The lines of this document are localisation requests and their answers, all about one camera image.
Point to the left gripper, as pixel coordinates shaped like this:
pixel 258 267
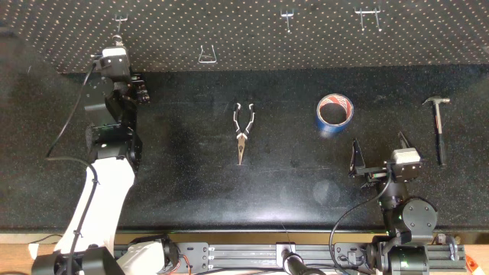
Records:
pixel 114 66

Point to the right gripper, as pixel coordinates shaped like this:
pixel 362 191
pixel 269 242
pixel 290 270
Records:
pixel 405 172

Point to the roll of blue tape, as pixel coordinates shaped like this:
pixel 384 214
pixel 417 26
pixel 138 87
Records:
pixel 328 128

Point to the hammer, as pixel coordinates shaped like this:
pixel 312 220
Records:
pixel 438 118

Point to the pliers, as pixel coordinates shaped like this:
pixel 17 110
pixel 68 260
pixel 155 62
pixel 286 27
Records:
pixel 241 143

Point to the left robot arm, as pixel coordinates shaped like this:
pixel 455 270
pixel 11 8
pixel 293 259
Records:
pixel 103 198

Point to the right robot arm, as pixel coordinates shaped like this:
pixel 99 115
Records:
pixel 418 219

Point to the black pegboard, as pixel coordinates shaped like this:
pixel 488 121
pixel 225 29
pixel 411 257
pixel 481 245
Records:
pixel 244 38

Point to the metal hook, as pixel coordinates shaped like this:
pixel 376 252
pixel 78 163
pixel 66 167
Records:
pixel 121 17
pixel 367 11
pixel 287 23
pixel 207 61

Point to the white paper scrap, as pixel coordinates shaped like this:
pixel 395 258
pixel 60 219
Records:
pixel 33 250

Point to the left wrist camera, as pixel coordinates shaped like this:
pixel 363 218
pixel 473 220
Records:
pixel 114 51

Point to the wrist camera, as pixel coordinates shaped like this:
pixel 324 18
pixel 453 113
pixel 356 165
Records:
pixel 114 51
pixel 405 155

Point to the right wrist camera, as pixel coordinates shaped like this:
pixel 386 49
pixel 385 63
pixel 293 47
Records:
pixel 405 155

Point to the mounting rail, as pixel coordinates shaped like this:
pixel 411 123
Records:
pixel 244 256

